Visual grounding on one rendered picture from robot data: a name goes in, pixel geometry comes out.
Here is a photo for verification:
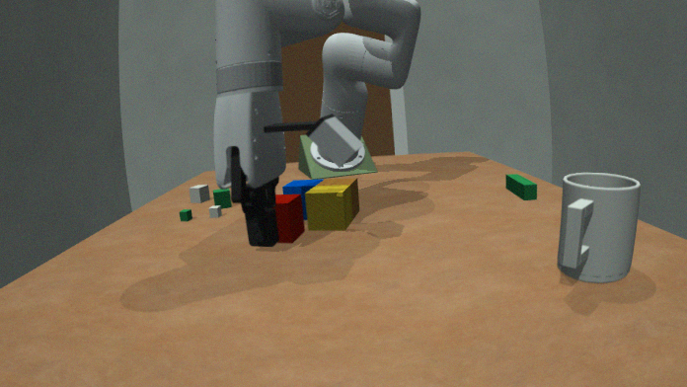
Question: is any grey mug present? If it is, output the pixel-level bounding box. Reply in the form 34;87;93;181
558;173;641;283

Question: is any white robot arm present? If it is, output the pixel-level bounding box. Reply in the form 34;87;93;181
215;0;421;172

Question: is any yellow cube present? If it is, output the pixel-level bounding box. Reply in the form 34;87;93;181
305;185;353;231

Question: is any red cube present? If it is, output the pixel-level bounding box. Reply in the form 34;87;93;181
275;194;305;243

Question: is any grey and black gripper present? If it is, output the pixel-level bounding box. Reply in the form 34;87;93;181
213;86;286;247

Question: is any blue cube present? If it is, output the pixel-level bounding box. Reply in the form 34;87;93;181
282;180;324;220

